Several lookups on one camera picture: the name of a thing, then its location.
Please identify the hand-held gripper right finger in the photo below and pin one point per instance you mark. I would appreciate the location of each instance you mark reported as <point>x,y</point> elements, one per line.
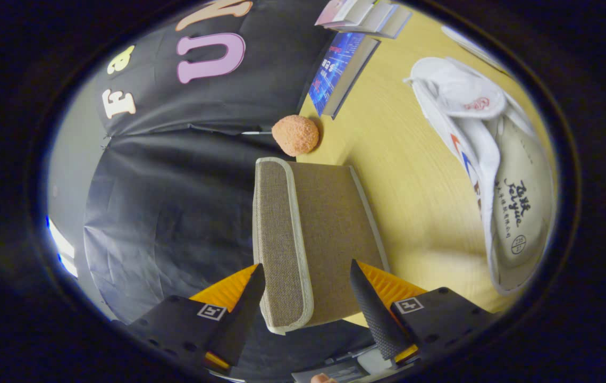
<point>375,314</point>

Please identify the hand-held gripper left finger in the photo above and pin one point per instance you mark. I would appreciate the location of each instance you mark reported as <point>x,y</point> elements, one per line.
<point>239,314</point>

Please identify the beige fabric storage box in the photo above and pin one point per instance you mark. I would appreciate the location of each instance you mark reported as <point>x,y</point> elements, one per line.
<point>329,229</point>

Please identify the orange fuzzy ball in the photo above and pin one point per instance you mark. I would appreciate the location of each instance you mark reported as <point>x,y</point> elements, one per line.
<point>295,135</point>

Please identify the pale blue cover book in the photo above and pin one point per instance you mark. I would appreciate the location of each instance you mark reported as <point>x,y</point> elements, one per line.
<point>398,24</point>

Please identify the white cover book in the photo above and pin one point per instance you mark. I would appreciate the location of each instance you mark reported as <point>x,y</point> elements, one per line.
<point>375,16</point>

